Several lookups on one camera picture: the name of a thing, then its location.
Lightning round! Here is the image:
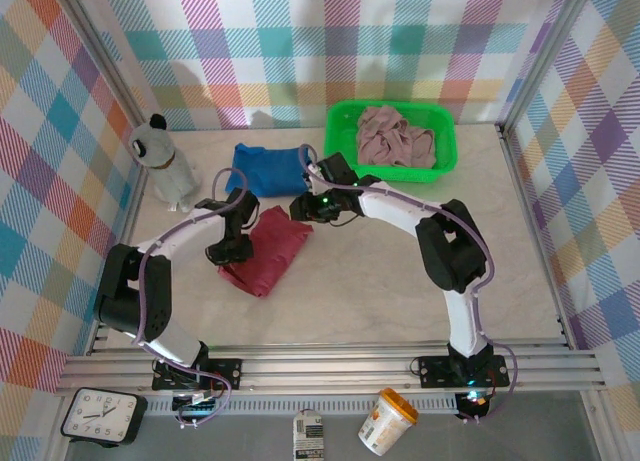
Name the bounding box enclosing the red tank top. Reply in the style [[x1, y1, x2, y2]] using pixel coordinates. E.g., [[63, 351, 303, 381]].
[[217, 205, 314, 298]]

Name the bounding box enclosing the blue tank top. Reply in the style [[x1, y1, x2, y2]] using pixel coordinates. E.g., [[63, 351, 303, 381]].
[[224, 142, 315, 198]]

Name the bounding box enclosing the pink tank top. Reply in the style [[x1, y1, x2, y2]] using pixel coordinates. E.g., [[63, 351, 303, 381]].
[[355, 105, 439, 170]]

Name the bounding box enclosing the green plastic basket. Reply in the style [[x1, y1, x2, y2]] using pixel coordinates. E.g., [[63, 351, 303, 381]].
[[324, 99, 459, 185]]

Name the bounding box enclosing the grey plush dog toy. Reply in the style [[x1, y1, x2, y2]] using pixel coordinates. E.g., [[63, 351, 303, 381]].
[[128, 113, 204, 213]]

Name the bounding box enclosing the black alarm clock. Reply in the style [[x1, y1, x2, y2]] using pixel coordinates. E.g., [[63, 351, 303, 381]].
[[59, 386, 150, 448]]

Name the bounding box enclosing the white cup orange lid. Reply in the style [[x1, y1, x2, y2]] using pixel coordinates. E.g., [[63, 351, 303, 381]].
[[357, 387, 419, 457]]

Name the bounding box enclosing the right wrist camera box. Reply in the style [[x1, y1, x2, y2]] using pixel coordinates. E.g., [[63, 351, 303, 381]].
[[319, 152, 360, 185]]

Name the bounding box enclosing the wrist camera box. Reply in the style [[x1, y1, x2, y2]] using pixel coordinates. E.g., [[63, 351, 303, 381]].
[[319, 152, 360, 185], [232, 190, 261, 230]]

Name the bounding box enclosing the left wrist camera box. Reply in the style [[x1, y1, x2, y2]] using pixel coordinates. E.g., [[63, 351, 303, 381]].
[[232, 190, 261, 230]]

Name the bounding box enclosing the aluminium side rail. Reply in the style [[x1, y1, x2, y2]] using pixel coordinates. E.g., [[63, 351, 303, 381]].
[[494, 122, 575, 351], [88, 163, 151, 356]]

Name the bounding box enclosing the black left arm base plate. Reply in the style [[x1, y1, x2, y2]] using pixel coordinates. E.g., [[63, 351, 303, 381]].
[[152, 356, 244, 391]]

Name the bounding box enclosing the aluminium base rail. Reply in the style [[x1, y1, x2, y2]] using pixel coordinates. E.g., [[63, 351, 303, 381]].
[[53, 348, 607, 397]]

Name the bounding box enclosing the white slotted cable duct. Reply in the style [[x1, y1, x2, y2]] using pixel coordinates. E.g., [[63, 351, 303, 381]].
[[144, 398, 461, 416]]

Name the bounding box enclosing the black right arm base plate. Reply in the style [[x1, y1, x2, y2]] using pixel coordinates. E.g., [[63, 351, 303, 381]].
[[417, 353, 511, 388]]

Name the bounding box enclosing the aluminium frame post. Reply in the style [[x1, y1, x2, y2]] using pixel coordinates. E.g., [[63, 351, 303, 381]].
[[49, 0, 154, 132], [496, 0, 600, 132]]

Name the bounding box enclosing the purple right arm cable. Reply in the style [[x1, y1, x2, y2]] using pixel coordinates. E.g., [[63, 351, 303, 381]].
[[297, 143, 520, 425]]

